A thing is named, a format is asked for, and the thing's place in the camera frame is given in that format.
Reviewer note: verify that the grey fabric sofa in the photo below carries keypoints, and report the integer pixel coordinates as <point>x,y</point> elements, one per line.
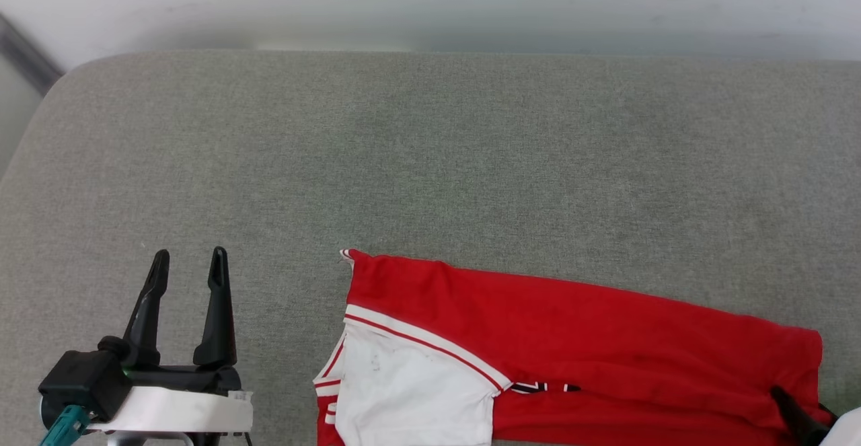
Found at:
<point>471,163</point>

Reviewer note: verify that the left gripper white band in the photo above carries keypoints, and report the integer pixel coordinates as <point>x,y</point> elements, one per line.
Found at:
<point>181,409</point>

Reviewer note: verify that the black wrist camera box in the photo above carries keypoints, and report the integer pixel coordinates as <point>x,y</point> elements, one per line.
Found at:
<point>84,382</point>

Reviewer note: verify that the red and white garment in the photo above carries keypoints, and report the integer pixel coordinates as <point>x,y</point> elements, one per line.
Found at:
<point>572,331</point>

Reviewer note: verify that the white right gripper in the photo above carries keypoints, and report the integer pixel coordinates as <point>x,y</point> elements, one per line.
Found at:
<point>844,431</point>

